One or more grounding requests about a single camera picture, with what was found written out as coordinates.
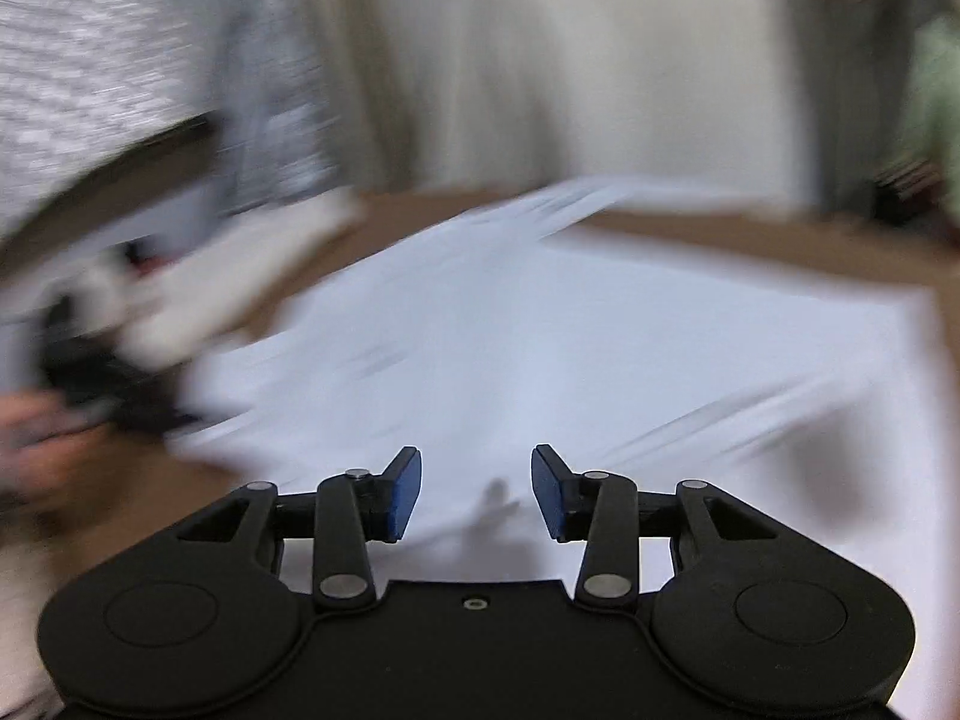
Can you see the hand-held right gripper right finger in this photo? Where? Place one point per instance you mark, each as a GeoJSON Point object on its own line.
{"type": "Point", "coordinates": [547, 496]}

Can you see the grey patterned cloth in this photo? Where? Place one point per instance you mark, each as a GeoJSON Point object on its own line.
{"type": "Point", "coordinates": [97, 67]}

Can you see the beige curtain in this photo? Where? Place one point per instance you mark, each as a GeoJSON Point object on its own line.
{"type": "Point", "coordinates": [585, 60]}

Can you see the white garment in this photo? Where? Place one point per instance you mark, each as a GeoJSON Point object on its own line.
{"type": "Point", "coordinates": [540, 360]}

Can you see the person's left hand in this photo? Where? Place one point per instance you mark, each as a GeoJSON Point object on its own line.
{"type": "Point", "coordinates": [45, 450]}

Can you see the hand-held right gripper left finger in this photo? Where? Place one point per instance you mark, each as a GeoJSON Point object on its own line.
{"type": "Point", "coordinates": [401, 496]}

